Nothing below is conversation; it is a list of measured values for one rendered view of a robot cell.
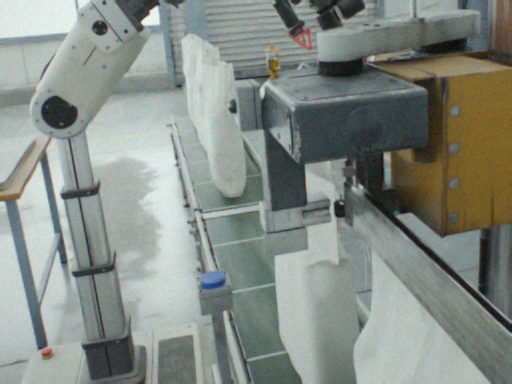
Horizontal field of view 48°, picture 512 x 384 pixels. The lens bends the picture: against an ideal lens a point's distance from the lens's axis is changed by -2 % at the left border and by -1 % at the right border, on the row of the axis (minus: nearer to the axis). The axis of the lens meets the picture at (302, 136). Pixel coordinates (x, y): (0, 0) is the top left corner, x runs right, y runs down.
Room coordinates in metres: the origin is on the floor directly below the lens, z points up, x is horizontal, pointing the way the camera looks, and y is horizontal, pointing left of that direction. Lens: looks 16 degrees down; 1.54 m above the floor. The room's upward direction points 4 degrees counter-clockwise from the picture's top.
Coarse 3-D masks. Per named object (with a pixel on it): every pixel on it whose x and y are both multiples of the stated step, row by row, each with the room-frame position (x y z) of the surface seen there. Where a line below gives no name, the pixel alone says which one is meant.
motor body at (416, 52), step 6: (414, 48) 1.43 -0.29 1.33; (420, 48) 1.42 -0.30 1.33; (456, 48) 1.38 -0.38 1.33; (462, 48) 1.38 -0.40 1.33; (468, 48) 1.38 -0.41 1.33; (414, 54) 1.39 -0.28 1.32; (420, 54) 1.37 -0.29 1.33; (426, 54) 1.35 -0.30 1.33; (432, 54) 1.34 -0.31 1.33; (438, 54) 1.34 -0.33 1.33; (444, 54) 1.33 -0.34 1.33
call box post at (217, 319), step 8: (216, 320) 1.21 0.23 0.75; (216, 328) 1.21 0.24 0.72; (224, 328) 1.21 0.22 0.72; (216, 336) 1.21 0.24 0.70; (224, 336) 1.21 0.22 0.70; (216, 344) 1.21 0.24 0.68; (224, 344) 1.21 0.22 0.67; (216, 352) 1.21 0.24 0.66; (224, 352) 1.21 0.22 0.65; (216, 360) 1.21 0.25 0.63; (224, 360) 1.21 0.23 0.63; (224, 368) 1.21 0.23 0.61; (224, 376) 1.21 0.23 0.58
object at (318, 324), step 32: (320, 224) 1.33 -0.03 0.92; (288, 256) 1.42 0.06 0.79; (320, 256) 1.33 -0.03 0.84; (288, 288) 1.41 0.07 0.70; (320, 288) 1.30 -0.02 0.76; (352, 288) 1.32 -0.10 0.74; (288, 320) 1.45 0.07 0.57; (320, 320) 1.29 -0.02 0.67; (352, 320) 1.31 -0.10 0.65; (288, 352) 1.55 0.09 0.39; (320, 352) 1.29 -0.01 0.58; (352, 352) 1.31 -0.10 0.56
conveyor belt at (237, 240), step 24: (240, 216) 2.66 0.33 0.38; (216, 240) 2.41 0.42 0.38; (240, 240) 2.39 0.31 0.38; (216, 264) 2.34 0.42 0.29; (240, 264) 2.17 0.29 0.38; (264, 264) 2.15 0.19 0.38; (240, 288) 1.97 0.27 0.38; (264, 288) 1.96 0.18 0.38; (240, 312) 1.81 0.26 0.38; (264, 312) 1.80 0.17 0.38; (240, 336) 1.66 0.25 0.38; (264, 336) 1.66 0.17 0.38; (264, 360) 1.53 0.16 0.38; (288, 360) 1.52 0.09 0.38
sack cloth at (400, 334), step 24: (384, 264) 0.95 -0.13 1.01; (384, 288) 0.94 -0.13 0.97; (384, 312) 0.92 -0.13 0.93; (408, 312) 0.84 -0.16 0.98; (360, 336) 0.95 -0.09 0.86; (384, 336) 0.90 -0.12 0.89; (408, 336) 0.82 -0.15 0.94; (432, 336) 0.76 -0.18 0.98; (360, 360) 0.92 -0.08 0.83; (384, 360) 0.85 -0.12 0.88; (408, 360) 0.80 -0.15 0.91; (432, 360) 0.75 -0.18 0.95; (456, 360) 0.69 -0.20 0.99
